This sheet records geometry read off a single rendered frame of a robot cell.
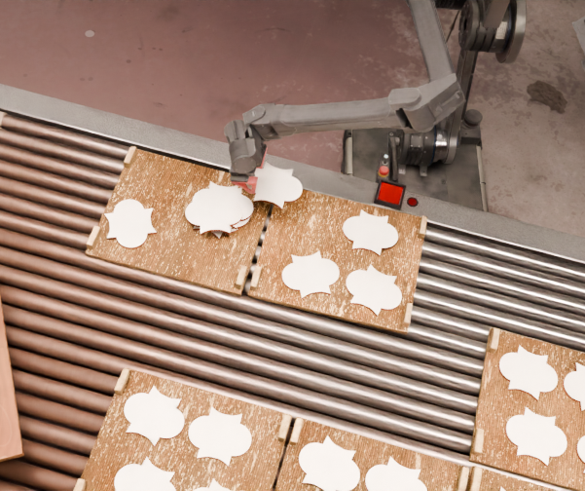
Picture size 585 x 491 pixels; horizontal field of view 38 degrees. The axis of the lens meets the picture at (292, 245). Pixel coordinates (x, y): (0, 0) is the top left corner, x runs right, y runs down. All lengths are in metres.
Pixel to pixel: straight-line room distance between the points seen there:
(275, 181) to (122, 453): 0.76
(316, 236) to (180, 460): 0.68
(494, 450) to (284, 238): 0.74
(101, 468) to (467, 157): 1.98
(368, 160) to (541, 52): 1.26
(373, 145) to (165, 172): 1.20
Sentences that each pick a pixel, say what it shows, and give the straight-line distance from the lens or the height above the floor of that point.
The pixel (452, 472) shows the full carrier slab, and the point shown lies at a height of 0.94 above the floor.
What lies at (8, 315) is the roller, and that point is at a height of 0.92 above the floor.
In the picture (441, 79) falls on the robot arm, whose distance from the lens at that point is 1.86.
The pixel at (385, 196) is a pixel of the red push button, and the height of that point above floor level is 0.93.
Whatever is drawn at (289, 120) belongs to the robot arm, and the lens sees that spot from 1.97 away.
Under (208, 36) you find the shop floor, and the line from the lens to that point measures 3.97.
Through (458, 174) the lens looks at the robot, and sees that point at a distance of 3.32.
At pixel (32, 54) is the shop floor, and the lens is 3.96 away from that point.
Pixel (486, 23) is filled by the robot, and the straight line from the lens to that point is 2.46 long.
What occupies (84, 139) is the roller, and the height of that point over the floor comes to 0.92.
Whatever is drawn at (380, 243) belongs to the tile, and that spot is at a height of 0.95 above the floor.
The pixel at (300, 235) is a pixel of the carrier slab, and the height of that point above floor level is 0.94.
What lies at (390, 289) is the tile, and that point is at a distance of 2.18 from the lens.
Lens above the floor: 2.83
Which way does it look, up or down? 59 degrees down
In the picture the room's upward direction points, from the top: 9 degrees clockwise
